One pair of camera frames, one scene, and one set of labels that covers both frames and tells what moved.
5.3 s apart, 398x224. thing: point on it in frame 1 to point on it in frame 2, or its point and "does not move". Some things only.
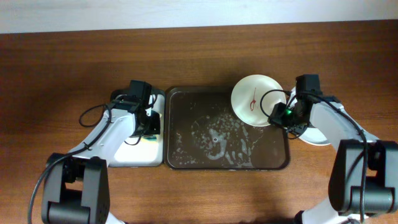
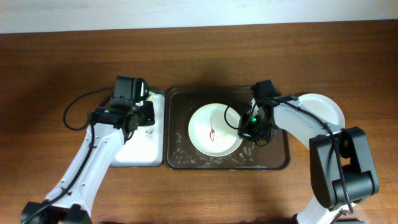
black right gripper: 280,116 to 249,132
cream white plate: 246,96 to 213,130
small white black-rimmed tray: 135,152 does not move
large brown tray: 203,132 does not move
